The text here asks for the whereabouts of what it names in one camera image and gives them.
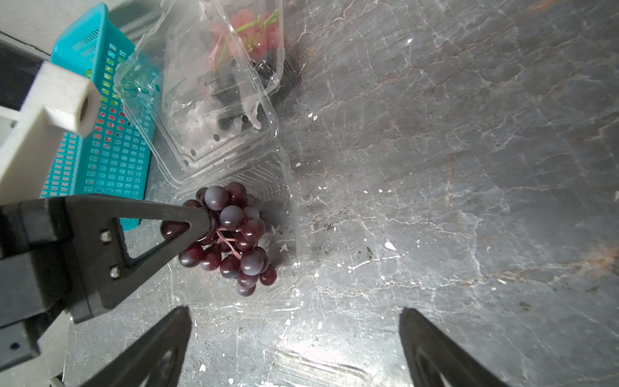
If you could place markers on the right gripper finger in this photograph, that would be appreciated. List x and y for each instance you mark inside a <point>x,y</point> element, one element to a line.
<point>434,359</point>

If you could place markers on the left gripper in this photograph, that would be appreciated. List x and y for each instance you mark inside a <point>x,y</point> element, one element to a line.
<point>35,279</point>

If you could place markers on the teal plastic basket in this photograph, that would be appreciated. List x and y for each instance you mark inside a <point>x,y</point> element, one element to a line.
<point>114,159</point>

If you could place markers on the clear plastic clamshell container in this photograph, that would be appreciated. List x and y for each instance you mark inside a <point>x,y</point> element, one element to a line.
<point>158,86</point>

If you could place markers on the red grape bunch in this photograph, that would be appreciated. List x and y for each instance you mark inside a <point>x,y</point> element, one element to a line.
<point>258,33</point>

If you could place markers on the dark purple grape bunch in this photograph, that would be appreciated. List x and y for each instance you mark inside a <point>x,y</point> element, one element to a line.
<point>234,95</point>

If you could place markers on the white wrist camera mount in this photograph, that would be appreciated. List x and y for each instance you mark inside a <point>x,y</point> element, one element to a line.
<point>58,102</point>

